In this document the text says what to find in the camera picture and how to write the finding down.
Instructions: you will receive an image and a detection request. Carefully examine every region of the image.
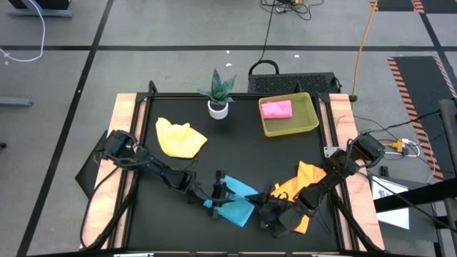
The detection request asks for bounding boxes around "grey desk foot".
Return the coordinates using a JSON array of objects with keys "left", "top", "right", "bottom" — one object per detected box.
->
[{"left": 6, "top": 0, "right": 74, "bottom": 19}]

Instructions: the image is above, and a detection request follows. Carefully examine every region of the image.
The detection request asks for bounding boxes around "blue microfiber towel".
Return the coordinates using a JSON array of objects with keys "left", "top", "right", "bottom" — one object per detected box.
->
[{"left": 202, "top": 174, "right": 258, "bottom": 228}]

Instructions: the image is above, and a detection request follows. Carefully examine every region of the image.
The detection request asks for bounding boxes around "black aluminium table frame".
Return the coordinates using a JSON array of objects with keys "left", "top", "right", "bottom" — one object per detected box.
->
[{"left": 106, "top": 91, "right": 361, "bottom": 257}]

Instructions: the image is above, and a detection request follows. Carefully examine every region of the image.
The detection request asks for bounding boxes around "tangled black cable bundle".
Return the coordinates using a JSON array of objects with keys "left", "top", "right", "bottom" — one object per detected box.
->
[{"left": 260, "top": 0, "right": 325, "bottom": 21}]

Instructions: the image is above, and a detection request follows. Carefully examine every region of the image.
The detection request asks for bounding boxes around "thin black floor cable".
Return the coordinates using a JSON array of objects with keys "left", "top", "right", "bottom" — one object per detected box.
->
[{"left": 353, "top": 109, "right": 442, "bottom": 135}]

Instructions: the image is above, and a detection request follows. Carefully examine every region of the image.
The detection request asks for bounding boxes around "black hazard-striped floor mat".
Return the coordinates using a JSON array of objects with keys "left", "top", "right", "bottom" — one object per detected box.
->
[
  {"left": 369, "top": 0, "right": 457, "bottom": 14},
  {"left": 387, "top": 55, "right": 457, "bottom": 183}
]

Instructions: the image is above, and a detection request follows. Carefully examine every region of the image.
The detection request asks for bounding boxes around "white paper sheet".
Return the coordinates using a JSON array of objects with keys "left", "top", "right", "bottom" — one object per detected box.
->
[{"left": 371, "top": 176, "right": 411, "bottom": 231}]

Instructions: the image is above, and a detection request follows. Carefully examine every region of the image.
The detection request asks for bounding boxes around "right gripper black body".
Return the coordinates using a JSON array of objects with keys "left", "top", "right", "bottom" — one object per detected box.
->
[{"left": 262, "top": 199, "right": 310, "bottom": 239}]

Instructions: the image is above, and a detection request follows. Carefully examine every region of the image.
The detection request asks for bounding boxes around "yellow-green plastic bin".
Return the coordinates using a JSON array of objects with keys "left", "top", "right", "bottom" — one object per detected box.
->
[{"left": 258, "top": 91, "right": 321, "bottom": 138}]

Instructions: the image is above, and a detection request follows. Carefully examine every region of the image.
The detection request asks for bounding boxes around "black perforated computer case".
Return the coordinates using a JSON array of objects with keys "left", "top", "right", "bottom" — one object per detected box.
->
[{"left": 248, "top": 59, "right": 343, "bottom": 95}]

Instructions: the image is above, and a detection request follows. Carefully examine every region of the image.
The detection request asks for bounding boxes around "yellow microfiber towel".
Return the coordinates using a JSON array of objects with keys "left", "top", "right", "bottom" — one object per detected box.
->
[{"left": 155, "top": 116, "right": 209, "bottom": 159}]

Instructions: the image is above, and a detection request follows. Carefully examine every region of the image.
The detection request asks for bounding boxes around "pink microfiber towel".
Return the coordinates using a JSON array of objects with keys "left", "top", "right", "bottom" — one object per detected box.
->
[{"left": 260, "top": 99, "right": 293, "bottom": 120}]

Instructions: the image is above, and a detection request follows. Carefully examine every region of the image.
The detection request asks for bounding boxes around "white plant pot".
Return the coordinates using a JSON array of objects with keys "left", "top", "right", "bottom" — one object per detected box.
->
[{"left": 208, "top": 99, "right": 230, "bottom": 121}]

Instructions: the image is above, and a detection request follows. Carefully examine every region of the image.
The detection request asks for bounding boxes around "black flat beam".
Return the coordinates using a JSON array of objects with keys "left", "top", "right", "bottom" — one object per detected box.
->
[{"left": 373, "top": 177, "right": 457, "bottom": 214}]

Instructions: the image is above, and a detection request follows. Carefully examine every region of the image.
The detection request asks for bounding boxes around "orange extension cable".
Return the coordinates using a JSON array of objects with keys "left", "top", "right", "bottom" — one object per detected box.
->
[{"left": 351, "top": 0, "right": 379, "bottom": 103}]

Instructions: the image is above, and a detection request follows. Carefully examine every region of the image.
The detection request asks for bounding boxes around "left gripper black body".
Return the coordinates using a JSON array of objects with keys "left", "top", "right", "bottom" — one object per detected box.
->
[{"left": 194, "top": 169, "right": 230, "bottom": 219}]

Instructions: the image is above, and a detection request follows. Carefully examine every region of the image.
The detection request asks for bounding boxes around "white floor cable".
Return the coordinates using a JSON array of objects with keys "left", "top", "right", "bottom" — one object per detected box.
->
[{"left": 0, "top": 0, "right": 46, "bottom": 64}]

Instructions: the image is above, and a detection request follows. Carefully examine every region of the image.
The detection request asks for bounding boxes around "green snake plant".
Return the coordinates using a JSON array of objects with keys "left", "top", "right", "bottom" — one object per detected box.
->
[{"left": 196, "top": 69, "right": 238, "bottom": 106}]

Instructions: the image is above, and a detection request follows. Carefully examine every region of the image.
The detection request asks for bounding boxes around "orange plug connector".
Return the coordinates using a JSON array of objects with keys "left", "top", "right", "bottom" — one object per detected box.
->
[{"left": 383, "top": 140, "right": 406, "bottom": 151}]

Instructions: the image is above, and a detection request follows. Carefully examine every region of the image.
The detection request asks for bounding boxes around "grey floor bar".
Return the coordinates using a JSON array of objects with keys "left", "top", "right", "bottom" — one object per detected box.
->
[{"left": 0, "top": 96, "right": 34, "bottom": 108}]

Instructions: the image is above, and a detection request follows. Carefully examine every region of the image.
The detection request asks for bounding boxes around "long black floor cable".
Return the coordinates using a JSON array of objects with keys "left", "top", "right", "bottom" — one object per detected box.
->
[{"left": 258, "top": 0, "right": 278, "bottom": 62}]

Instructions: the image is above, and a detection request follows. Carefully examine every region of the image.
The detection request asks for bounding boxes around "orange microfiber towel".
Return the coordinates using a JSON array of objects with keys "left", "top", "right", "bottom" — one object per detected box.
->
[{"left": 270, "top": 160, "right": 328, "bottom": 236}]

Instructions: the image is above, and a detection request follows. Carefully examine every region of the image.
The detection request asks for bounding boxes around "wooden table side board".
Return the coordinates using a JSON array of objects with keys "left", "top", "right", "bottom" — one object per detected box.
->
[
  {"left": 328, "top": 93, "right": 386, "bottom": 251},
  {"left": 80, "top": 93, "right": 147, "bottom": 251}
]

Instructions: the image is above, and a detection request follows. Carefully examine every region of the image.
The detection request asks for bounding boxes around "grey padded pole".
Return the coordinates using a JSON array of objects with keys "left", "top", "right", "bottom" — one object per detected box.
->
[{"left": 438, "top": 99, "right": 457, "bottom": 233}]

